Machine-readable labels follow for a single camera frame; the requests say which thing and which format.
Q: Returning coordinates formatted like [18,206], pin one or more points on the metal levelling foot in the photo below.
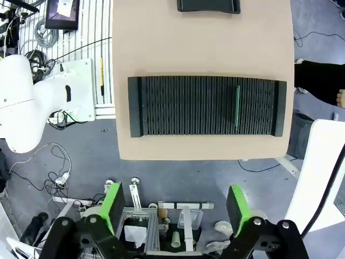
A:
[135,180]
[109,182]

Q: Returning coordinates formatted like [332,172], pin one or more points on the brown tape roll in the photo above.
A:
[163,213]

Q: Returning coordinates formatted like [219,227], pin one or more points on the black tablet screen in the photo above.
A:
[54,19]

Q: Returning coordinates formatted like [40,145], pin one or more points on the white bracket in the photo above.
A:
[188,237]

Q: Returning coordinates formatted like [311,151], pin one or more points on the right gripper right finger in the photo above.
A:
[242,213]

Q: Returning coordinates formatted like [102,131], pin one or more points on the black box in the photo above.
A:
[299,135]

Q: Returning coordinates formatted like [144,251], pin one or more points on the person left hand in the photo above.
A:
[340,98]

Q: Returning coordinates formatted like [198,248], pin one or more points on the person in grey jacket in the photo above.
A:
[318,78]

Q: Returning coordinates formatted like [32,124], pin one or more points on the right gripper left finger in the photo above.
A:
[107,210]

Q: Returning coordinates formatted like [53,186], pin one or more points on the green perforated circuit board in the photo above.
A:
[237,108]

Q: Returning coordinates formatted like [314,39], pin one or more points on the yellow black hand tool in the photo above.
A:
[102,70]

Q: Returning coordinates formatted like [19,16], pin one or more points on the aluminium profile frame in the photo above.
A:
[152,232]

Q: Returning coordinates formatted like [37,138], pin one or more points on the aluminium slatted platform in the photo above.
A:
[89,27]

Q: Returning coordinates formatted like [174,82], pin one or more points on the black ESD tray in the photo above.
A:
[207,6]

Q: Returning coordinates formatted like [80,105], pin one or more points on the white power adapter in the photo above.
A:
[62,178]

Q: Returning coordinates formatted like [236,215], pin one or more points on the pale green paper cup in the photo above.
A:
[176,240]

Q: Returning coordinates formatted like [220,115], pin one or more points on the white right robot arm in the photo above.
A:
[19,108]

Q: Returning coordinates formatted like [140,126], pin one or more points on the black shoe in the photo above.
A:
[35,226]

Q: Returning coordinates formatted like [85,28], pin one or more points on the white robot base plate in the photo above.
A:
[85,89]

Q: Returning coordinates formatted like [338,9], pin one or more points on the clear plastic container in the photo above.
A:
[198,218]

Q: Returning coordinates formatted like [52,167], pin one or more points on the black slotted rack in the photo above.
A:
[188,108]

